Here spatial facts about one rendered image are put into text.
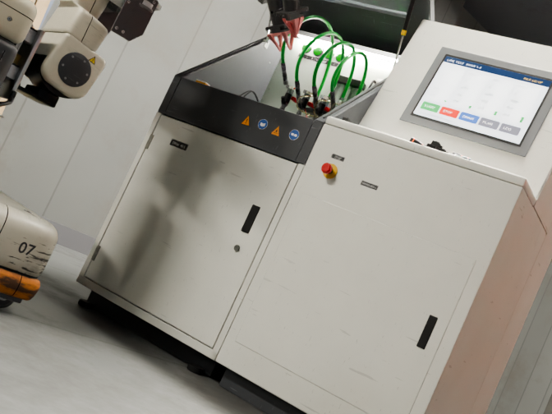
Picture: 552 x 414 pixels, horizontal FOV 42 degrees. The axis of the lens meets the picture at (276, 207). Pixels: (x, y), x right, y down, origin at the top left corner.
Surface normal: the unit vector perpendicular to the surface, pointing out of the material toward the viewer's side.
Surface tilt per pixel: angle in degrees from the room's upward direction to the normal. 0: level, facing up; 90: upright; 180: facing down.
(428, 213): 90
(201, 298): 90
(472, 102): 76
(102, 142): 90
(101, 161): 90
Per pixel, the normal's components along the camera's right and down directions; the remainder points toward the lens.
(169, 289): -0.44, -0.27
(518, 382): -0.69, -0.37
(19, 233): 0.59, 0.21
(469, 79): -0.32, -0.48
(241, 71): 0.80, 0.33
